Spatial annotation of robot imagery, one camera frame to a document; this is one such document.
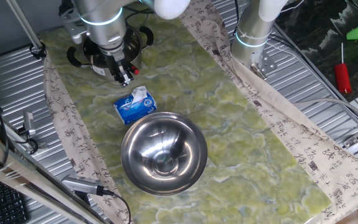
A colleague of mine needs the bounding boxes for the blue tissue pack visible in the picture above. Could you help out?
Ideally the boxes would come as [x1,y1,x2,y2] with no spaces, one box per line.
[113,85,158,126]

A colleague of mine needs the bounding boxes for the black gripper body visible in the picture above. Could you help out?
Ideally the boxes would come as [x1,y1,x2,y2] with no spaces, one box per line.
[99,45,131,78]

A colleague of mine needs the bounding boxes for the beige calligraphy cloth strip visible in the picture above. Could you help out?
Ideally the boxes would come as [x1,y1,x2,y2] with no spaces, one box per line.
[42,46,135,224]
[178,0,358,224]

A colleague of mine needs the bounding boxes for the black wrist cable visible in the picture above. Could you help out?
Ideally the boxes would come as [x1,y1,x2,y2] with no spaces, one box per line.
[123,5,155,29]

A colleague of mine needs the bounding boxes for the grey cable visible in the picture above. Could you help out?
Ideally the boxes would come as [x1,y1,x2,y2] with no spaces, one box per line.
[293,98,358,126]

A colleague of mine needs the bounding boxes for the wrist camera on silver bracket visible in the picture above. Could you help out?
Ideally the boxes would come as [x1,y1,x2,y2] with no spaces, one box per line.
[58,0,88,44]

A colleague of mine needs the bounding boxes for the thin white wire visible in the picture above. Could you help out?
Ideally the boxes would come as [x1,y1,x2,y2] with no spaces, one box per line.
[278,0,306,14]

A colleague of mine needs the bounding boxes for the red handled screwdriver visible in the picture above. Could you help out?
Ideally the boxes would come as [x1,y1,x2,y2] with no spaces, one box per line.
[334,42,353,95]

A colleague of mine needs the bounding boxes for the grey camera with stand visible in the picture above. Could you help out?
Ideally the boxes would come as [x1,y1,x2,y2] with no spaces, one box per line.
[61,174,106,206]

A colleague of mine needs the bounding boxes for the black camera cable loop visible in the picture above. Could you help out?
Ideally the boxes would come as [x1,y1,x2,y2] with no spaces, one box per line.
[13,123,40,156]

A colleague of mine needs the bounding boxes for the aluminium frame bar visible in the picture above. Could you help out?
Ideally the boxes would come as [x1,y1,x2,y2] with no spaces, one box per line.
[0,126,105,224]

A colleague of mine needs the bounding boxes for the steel pot with black handles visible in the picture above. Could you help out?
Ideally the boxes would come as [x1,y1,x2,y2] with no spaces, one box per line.
[66,24,155,82]

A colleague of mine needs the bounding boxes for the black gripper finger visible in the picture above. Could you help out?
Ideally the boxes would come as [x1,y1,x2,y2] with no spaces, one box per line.
[121,67,134,84]
[113,70,127,88]

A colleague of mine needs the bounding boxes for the black pole clamp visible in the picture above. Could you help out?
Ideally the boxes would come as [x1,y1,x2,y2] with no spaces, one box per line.
[29,42,48,60]

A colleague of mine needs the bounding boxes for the aluminium pole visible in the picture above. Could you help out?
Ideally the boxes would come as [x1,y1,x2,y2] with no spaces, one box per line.
[5,0,45,52]

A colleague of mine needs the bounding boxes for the black keyboard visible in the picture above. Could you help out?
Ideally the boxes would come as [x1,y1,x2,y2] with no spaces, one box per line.
[0,175,30,224]

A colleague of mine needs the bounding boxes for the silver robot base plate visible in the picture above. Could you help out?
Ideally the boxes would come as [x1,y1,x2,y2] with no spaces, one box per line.
[249,49,278,81]

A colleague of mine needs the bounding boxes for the green marble patterned mat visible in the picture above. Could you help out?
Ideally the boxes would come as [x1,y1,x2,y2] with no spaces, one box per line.
[39,6,334,224]

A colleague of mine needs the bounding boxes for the steel mixing bowl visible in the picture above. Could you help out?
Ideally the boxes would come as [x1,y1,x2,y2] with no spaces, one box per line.
[120,111,209,197]

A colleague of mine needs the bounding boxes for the black base cable bundle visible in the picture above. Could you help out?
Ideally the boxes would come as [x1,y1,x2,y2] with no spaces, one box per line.
[232,0,242,37]

